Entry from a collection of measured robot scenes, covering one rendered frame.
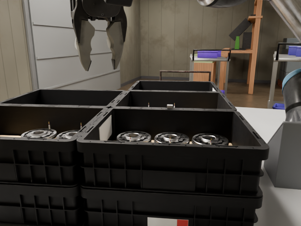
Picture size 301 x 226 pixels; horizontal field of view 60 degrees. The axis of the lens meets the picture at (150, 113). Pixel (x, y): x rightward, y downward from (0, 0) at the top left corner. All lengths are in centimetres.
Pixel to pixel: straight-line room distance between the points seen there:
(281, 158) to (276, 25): 727
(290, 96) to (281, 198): 33
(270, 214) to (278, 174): 16
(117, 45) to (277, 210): 59
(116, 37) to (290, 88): 65
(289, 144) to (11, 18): 341
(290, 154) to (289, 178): 8
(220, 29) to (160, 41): 176
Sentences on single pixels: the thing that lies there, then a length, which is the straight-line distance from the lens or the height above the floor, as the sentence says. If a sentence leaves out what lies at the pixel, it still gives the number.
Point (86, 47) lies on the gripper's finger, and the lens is 51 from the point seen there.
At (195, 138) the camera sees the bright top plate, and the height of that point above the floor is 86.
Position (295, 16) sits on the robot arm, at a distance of 86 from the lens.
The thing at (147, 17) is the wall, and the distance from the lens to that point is 829.
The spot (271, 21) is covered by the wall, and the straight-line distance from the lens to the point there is 804.
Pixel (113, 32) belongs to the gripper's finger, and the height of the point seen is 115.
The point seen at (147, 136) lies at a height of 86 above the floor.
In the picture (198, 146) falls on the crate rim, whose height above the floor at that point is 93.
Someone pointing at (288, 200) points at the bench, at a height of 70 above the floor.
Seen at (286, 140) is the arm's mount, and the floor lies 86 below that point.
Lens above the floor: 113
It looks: 15 degrees down
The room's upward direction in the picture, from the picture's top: straight up
